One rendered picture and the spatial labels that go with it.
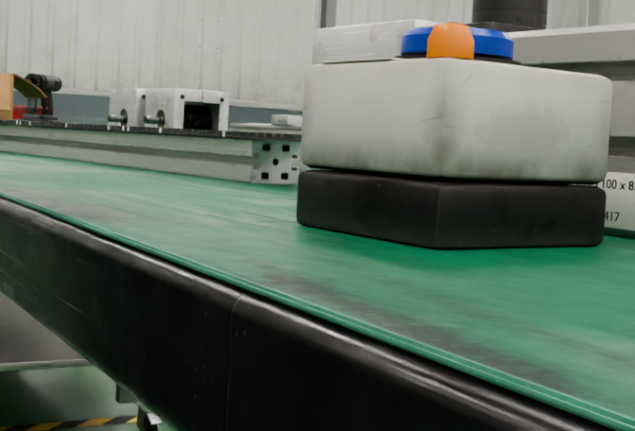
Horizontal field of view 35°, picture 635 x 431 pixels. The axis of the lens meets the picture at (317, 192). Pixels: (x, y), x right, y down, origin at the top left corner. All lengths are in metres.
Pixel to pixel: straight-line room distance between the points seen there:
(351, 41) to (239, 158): 0.19
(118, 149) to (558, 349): 0.75
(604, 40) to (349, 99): 0.12
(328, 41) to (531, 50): 0.15
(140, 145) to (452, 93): 0.56
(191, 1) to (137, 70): 1.04
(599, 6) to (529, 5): 8.18
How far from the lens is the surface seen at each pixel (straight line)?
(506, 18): 0.78
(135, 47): 11.99
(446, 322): 0.19
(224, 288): 0.24
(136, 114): 1.59
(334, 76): 0.36
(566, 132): 0.35
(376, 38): 0.54
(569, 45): 0.44
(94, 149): 0.94
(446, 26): 0.32
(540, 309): 0.22
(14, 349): 2.82
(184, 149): 0.78
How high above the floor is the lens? 0.81
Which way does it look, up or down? 3 degrees down
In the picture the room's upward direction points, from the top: 3 degrees clockwise
